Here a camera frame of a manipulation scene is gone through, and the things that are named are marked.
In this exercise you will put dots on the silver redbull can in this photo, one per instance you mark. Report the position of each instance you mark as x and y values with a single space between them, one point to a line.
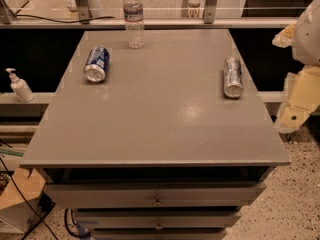
232 76

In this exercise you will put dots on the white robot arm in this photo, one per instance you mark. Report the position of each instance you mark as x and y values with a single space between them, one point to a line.
306 43

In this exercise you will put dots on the white pump dispenser bottle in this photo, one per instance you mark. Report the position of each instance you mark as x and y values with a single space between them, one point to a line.
20 87

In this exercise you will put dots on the blue pepsi can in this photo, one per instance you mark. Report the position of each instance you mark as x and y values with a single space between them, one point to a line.
96 65

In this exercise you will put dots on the drawer knob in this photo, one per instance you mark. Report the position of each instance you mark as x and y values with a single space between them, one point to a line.
157 203
159 227

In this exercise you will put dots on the cardboard box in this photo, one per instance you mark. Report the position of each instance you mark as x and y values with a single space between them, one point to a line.
19 200

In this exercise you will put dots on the clear plastic water bottle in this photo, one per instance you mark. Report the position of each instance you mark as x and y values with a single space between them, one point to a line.
134 22

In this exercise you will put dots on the grey drawer cabinet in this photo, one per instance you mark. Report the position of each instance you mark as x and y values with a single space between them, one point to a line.
159 126

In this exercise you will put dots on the top drawer knob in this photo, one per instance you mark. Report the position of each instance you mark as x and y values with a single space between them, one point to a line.
157 203

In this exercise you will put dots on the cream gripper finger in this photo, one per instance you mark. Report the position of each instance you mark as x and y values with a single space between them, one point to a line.
285 37
301 97

